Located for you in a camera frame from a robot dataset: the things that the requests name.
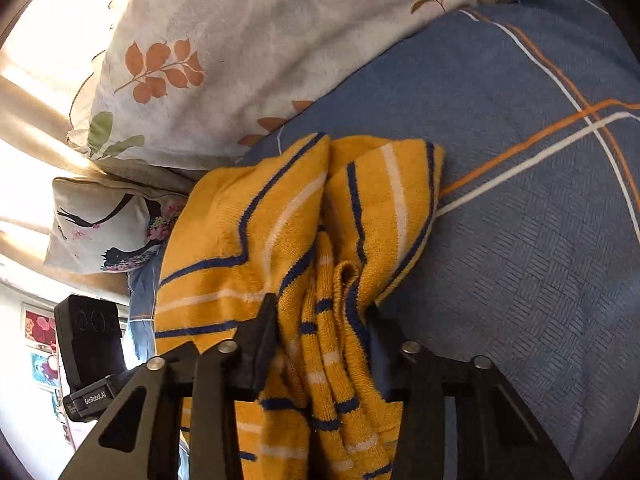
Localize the beige curtain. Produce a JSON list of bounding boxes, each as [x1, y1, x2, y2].
[[0, 0, 201, 301]]

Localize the leaf print white pillow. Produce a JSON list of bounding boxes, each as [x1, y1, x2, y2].
[[67, 0, 496, 171]]

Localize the yellow striped knit sweater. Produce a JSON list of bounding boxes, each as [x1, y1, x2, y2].
[[154, 132, 446, 480]]

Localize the figure print white cushion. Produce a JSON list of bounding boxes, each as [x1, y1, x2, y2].
[[42, 176, 190, 275]]

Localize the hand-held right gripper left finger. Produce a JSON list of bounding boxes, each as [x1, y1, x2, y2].
[[57, 292, 279, 480]]

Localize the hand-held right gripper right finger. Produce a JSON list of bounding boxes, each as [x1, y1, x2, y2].
[[366, 304, 576, 480]]

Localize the red flower wall poster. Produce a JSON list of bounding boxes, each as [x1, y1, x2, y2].
[[21, 302, 58, 353]]

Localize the blue plaid blanket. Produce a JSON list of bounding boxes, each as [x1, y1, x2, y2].
[[125, 0, 640, 480]]

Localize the blue wall poster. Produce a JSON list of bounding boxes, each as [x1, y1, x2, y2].
[[29, 351, 62, 391]]

